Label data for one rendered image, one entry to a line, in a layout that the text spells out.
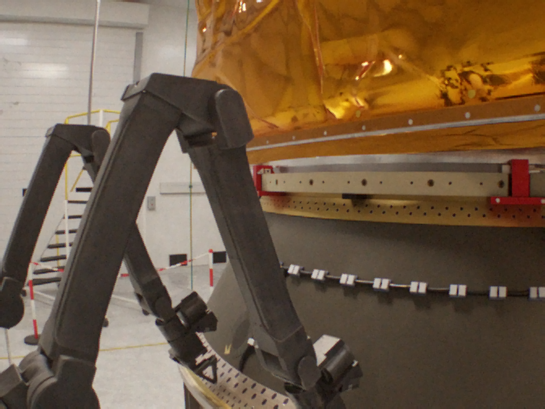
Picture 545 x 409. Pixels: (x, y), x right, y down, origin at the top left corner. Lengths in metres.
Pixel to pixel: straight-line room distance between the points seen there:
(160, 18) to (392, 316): 8.75
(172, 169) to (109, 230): 8.39
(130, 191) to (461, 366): 0.65
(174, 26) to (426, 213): 8.65
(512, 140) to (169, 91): 0.57
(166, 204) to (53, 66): 3.40
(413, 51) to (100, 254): 0.71
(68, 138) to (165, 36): 8.38
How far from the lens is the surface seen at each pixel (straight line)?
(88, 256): 0.49
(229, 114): 0.53
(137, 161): 0.50
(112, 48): 8.84
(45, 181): 0.93
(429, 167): 1.00
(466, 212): 0.97
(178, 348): 1.11
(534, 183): 0.94
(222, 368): 1.20
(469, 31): 0.86
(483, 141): 0.86
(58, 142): 0.93
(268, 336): 0.65
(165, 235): 8.87
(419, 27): 0.95
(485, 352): 0.89
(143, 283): 1.02
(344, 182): 1.03
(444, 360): 0.89
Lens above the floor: 1.69
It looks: 3 degrees down
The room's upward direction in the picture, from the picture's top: straight up
